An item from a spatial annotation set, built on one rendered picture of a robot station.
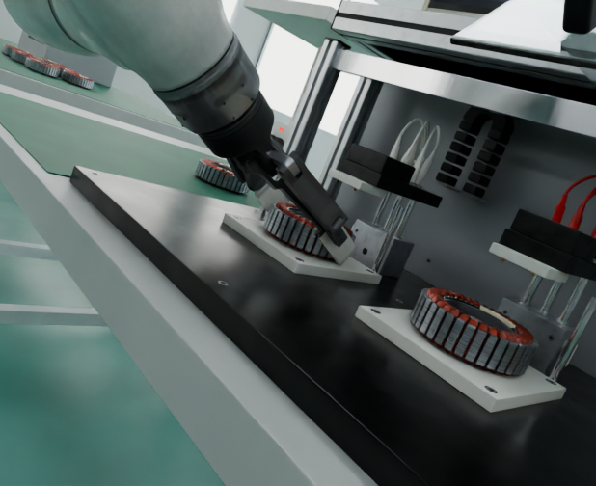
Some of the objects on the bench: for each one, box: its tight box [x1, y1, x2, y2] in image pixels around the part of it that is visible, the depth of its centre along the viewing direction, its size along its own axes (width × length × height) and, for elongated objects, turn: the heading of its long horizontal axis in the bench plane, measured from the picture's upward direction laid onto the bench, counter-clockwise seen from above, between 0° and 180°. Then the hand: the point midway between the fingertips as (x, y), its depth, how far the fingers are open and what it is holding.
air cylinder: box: [497, 297, 575, 374], centre depth 61 cm, size 5×8×6 cm
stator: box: [195, 158, 249, 194], centre depth 108 cm, size 11×11×4 cm
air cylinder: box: [350, 219, 415, 278], centre depth 77 cm, size 5×8×6 cm
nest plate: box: [355, 306, 566, 413], centre depth 51 cm, size 15×15×1 cm
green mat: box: [0, 84, 294, 209], centre depth 120 cm, size 94×61×1 cm, turn 71°
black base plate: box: [69, 166, 596, 486], centre depth 60 cm, size 47×64×2 cm
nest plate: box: [223, 213, 382, 284], centre depth 67 cm, size 15×15×1 cm
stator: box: [263, 202, 356, 261], centre depth 67 cm, size 11×11×4 cm
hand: (309, 228), depth 67 cm, fingers closed on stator, 11 cm apart
